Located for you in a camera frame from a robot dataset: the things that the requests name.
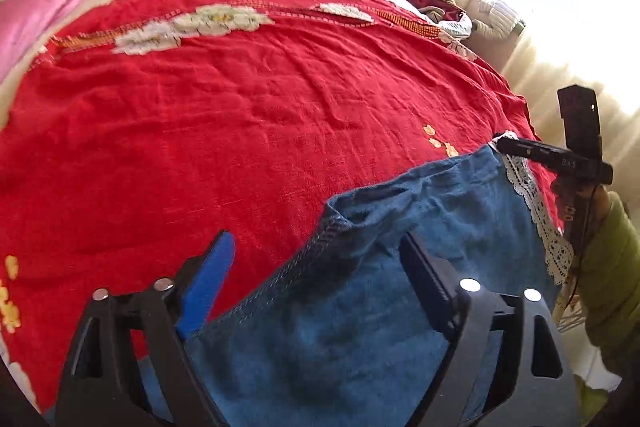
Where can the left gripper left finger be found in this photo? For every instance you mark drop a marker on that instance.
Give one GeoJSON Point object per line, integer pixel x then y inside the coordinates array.
{"type": "Point", "coordinates": [101, 383]}

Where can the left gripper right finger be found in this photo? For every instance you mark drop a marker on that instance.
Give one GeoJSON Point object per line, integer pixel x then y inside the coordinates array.
{"type": "Point", "coordinates": [504, 365]}

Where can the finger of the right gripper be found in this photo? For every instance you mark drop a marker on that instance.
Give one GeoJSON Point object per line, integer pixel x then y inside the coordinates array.
{"type": "Point", "coordinates": [547, 155]}

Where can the blue denim pants lace trim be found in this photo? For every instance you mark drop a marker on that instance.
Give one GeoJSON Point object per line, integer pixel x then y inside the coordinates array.
{"type": "Point", "coordinates": [337, 336]}

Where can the green sleeve right forearm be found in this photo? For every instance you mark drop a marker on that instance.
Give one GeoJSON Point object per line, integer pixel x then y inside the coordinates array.
{"type": "Point", "coordinates": [608, 285]}

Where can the right hand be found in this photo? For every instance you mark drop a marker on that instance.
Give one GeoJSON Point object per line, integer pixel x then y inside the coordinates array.
{"type": "Point", "coordinates": [566, 191]}

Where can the white knitted garment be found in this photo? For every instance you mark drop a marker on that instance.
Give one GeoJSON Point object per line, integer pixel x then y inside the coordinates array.
{"type": "Point", "coordinates": [495, 20]}

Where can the red floral bedspread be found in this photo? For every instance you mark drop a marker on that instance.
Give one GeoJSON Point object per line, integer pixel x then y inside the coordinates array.
{"type": "Point", "coordinates": [42, 300]}

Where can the pink folded quilt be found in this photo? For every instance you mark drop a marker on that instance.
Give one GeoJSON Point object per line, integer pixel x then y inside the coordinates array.
{"type": "Point", "coordinates": [23, 22]}

